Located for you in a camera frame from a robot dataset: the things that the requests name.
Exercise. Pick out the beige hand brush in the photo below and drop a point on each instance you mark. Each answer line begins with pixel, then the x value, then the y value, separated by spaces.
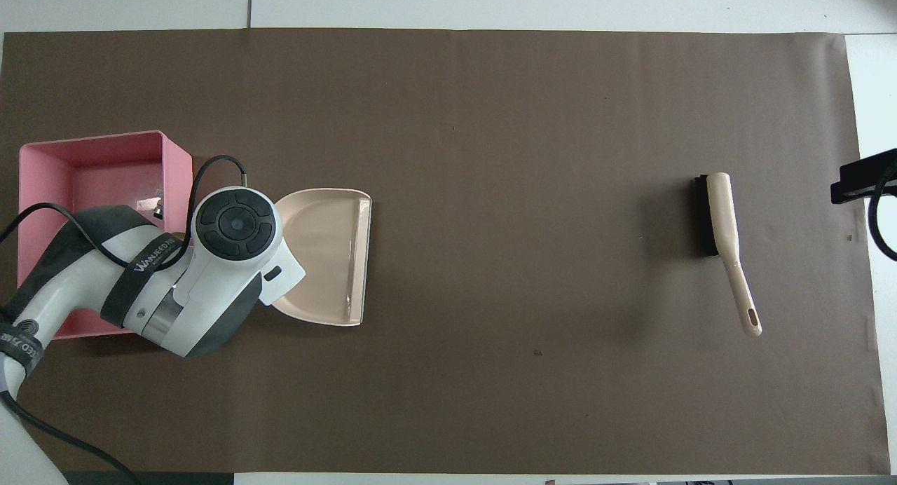
pixel 724 219

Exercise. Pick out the pink plastic bin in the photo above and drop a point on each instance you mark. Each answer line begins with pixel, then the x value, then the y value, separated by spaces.
pixel 112 168

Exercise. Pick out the beige plastic dustpan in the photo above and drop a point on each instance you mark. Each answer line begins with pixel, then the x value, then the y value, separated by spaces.
pixel 329 254

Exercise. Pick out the e-waste piece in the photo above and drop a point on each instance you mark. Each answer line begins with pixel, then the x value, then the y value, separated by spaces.
pixel 156 205

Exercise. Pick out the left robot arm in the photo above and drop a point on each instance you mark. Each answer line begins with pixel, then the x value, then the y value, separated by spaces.
pixel 217 275

